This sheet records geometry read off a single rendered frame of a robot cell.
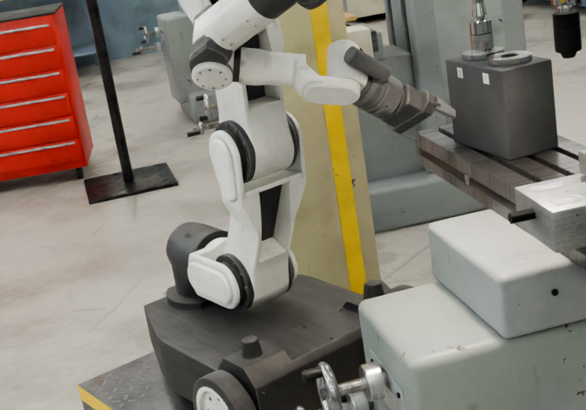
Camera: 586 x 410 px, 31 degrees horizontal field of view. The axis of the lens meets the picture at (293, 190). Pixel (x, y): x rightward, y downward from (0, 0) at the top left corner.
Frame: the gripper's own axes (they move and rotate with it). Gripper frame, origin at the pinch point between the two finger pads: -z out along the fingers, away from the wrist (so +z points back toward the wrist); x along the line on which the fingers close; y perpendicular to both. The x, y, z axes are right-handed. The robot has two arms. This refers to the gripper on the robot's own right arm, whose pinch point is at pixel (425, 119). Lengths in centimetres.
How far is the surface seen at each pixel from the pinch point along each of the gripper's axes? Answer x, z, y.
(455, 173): -4.2, -13.0, -5.4
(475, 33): 13.0, -2.5, 16.7
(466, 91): 6.0, -6.4, 7.5
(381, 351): -11, 4, -50
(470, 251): 10.6, 1.5, -36.2
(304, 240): -129, -75, 55
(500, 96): 16.0, -4.7, -0.5
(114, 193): -325, -98, 177
